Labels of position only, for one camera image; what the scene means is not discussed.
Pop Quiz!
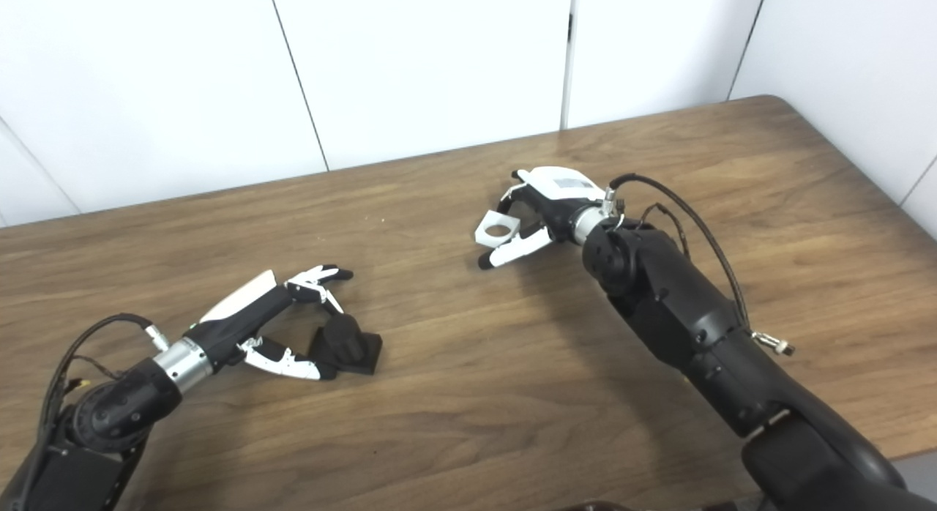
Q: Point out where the black and white left hand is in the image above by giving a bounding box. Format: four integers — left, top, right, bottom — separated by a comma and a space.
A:
183, 265, 354, 381

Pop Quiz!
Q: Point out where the black and white right hand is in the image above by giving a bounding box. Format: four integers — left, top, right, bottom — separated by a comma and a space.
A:
478, 167, 608, 270

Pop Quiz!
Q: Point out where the white square piece with hole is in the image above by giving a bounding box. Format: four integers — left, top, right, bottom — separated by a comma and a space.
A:
474, 210, 522, 247

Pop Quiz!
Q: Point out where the black peg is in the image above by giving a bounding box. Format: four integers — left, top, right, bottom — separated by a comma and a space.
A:
307, 313, 384, 376

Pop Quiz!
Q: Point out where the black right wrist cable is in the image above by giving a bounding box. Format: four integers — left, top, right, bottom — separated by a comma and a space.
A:
602, 174, 795, 356

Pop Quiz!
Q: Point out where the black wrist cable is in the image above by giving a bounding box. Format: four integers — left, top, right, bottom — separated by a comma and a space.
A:
37, 313, 171, 439
602, 174, 795, 356

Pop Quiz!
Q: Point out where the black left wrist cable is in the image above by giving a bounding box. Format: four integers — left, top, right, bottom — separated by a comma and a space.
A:
37, 313, 171, 439

